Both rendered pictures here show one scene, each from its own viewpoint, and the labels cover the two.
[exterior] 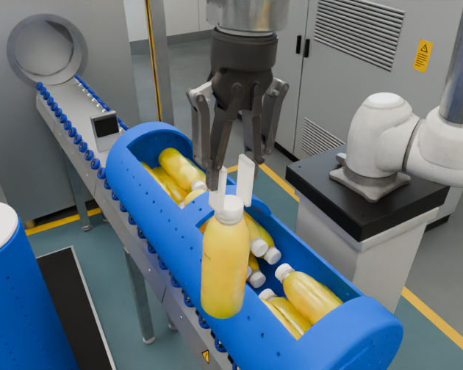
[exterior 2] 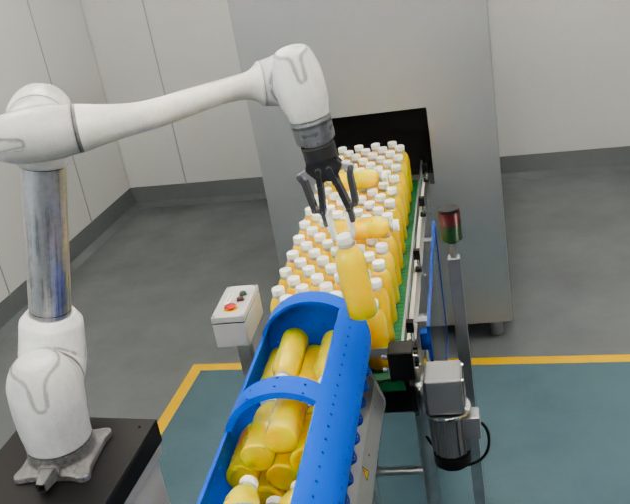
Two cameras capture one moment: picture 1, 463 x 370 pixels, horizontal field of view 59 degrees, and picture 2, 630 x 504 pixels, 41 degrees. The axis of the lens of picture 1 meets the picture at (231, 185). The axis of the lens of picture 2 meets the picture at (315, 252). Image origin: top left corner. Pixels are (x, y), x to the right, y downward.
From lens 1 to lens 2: 218 cm
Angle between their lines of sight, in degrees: 106
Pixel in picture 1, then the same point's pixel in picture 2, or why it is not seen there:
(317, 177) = (96, 486)
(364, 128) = (74, 379)
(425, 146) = (79, 345)
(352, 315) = (303, 297)
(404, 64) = not seen: outside the picture
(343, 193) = (112, 454)
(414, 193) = not seen: hidden behind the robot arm
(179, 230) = (331, 399)
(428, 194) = not seen: hidden behind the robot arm
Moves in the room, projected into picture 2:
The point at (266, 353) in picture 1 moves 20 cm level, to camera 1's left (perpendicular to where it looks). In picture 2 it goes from (355, 327) to (420, 345)
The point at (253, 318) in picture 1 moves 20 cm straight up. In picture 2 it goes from (346, 332) to (334, 259)
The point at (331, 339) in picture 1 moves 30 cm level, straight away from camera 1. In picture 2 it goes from (325, 296) to (217, 335)
